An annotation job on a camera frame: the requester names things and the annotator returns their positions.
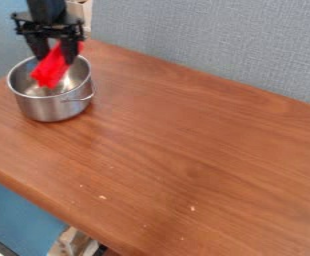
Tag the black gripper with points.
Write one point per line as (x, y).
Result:
(47, 20)

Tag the red plastic block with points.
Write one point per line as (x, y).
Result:
(51, 68)

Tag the stainless steel pot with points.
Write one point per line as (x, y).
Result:
(52, 105)

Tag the beige wooden cabinet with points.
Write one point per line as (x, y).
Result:
(80, 8)

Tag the white frame under table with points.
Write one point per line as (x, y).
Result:
(73, 243)

